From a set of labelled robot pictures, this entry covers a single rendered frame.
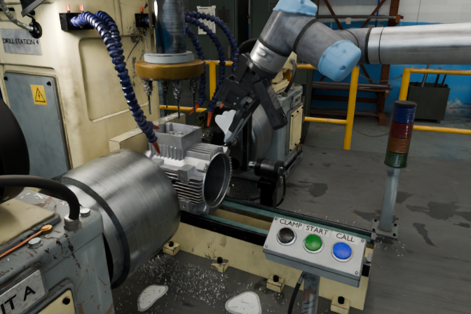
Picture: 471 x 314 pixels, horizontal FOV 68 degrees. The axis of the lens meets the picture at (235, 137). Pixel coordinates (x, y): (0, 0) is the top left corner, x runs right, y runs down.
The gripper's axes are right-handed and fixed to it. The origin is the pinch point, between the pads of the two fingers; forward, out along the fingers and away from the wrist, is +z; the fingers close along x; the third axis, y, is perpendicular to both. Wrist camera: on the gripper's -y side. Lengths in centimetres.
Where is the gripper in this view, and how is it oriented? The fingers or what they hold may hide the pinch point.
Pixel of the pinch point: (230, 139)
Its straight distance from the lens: 84.0
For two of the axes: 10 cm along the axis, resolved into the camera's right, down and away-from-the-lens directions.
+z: -4.5, 7.5, 4.9
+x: -4.4, 3.0, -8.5
